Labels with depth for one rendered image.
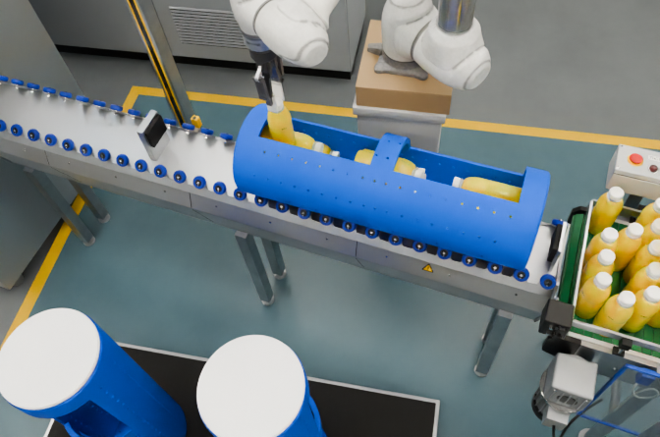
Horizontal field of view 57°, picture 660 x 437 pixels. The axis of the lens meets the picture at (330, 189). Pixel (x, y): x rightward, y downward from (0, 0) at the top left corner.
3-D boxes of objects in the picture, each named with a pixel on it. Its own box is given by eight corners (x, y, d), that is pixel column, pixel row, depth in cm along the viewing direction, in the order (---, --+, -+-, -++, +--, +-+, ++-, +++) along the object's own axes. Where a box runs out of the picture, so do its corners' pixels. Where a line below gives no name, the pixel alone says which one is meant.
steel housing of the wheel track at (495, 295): (40, 125, 269) (1, 68, 240) (547, 265, 214) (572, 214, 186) (0, 175, 254) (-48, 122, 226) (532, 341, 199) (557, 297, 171)
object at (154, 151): (164, 137, 219) (150, 109, 206) (174, 140, 218) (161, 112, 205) (150, 159, 214) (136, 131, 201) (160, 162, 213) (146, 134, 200)
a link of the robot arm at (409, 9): (407, 21, 210) (409, -33, 191) (445, 48, 202) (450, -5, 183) (371, 44, 206) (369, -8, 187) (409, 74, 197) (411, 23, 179)
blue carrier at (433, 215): (275, 149, 212) (267, 83, 191) (532, 216, 190) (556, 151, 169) (238, 209, 195) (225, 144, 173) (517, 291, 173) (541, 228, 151)
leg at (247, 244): (264, 293, 284) (239, 223, 232) (276, 296, 283) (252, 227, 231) (259, 303, 281) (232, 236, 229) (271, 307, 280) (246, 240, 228)
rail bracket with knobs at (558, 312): (541, 306, 177) (550, 291, 168) (568, 313, 175) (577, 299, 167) (535, 337, 172) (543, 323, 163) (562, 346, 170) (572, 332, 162)
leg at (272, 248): (277, 266, 291) (253, 193, 239) (288, 270, 290) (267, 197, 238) (272, 277, 288) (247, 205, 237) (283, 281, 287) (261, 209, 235)
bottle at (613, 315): (601, 309, 175) (622, 281, 160) (623, 327, 172) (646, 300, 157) (585, 326, 173) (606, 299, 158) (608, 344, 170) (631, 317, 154)
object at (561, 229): (548, 242, 185) (558, 220, 175) (557, 244, 185) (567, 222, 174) (542, 270, 180) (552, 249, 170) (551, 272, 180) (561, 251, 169)
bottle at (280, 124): (270, 142, 189) (260, 101, 173) (291, 134, 190) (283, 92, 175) (278, 158, 185) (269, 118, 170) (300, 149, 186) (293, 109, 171)
